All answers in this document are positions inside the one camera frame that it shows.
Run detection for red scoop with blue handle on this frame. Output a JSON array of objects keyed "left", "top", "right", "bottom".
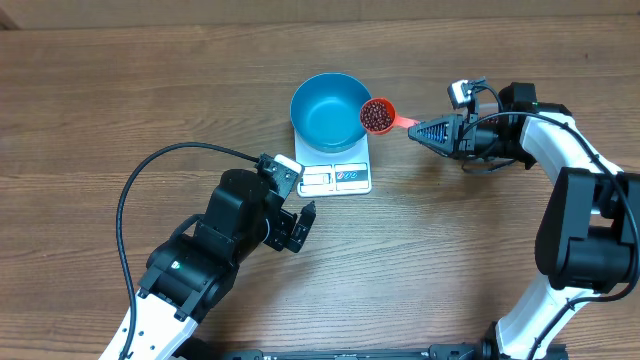
[{"left": 360, "top": 98, "right": 418, "bottom": 135}]

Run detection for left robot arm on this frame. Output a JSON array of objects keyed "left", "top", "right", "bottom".
[{"left": 102, "top": 163, "right": 315, "bottom": 359}]

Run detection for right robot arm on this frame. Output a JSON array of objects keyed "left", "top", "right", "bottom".
[{"left": 408, "top": 80, "right": 639, "bottom": 359}]

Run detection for white digital kitchen scale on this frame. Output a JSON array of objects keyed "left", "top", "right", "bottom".
[{"left": 295, "top": 134, "right": 373, "bottom": 198}]

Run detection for blue plastic bowl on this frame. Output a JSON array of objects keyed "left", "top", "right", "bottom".
[{"left": 290, "top": 72, "right": 372, "bottom": 153}]

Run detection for red adzuki beans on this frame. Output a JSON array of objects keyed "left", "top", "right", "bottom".
[{"left": 360, "top": 100, "right": 393, "bottom": 132}]

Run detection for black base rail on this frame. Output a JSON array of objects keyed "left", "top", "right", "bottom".
[{"left": 174, "top": 337, "right": 569, "bottom": 360}]

